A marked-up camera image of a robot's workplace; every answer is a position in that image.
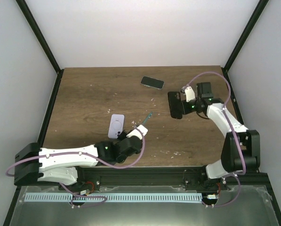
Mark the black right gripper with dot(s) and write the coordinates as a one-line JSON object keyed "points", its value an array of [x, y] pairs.
{"points": [[185, 109]]}

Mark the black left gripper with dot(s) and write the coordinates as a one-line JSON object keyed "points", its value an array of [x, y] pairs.
{"points": [[120, 137]]}

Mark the black phone case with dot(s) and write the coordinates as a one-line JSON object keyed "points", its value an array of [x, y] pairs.
{"points": [[175, 105]]}

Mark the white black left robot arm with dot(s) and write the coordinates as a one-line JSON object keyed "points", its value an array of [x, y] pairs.
{"points": [[34, 164]]}

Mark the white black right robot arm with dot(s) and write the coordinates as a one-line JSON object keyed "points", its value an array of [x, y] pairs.
{"points": [[241, 148]]}

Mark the lavender phone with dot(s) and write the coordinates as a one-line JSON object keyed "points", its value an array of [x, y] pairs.
{"points": [[116, 125]]}

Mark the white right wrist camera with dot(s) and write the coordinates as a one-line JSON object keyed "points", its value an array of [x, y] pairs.
{"points": [[189, 93]]}

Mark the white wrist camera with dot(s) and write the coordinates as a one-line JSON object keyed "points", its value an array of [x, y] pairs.
{"points": [[139, 132], [189, 93]]}

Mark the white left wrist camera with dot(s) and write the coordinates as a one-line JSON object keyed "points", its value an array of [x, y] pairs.
{"points": [[139, 132]]}

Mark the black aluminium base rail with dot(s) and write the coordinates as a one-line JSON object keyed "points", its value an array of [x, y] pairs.
{"points": [[190, 178]]}

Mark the light blue slotted cable duct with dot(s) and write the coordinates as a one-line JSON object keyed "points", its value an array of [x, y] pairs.
{"points": [[119, 197]]}

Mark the black frame post right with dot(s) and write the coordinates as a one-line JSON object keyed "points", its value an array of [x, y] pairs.
{"points": [[261, 5]]}

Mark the black frame post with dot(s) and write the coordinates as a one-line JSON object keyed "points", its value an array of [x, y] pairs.
{"points": [[261, 5], [38, 34]]}

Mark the black frame post left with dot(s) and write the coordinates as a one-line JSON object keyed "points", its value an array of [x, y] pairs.
{"points": [[38, 34]]}

